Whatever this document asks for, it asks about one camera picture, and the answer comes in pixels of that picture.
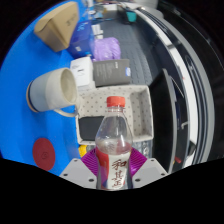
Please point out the black rectangular case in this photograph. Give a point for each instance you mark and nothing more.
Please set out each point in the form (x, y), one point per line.
(88, 128)

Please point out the black wall shelf unit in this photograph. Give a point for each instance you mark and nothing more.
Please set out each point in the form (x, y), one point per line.
(163, 110)

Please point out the yellow multimeter with red leads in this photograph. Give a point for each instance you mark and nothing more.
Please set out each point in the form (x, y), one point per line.
(82, 151)

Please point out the flat round red coaster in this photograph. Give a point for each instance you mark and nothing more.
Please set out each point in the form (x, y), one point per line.
(43, 154)

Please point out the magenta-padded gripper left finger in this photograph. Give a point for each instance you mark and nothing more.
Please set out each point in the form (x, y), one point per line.
(78, 170)

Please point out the white dotted storage bin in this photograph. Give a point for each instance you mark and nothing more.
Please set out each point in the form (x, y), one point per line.
(138, 110)

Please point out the cream and grey mug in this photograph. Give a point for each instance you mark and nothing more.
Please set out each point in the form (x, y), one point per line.
(48, 91)

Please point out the blue cardboard box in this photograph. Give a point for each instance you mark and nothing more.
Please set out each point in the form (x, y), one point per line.
(81, 40)

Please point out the clear red-capped drink bottle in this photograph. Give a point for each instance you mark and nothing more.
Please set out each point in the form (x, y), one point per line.
(113, 143)

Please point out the white cardboard box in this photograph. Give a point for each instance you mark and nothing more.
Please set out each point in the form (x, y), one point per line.
(81, 71)

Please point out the purple plastic bag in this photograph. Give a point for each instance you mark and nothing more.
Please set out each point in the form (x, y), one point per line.
(106, 49)

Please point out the dark grey flat box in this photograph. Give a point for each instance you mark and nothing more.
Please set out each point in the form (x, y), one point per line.
(111, 72)

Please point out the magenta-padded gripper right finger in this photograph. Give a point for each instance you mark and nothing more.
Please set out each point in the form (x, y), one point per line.
(150, 170)

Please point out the brown cardboard box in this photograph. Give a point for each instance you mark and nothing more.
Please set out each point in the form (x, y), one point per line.
(56, 26)

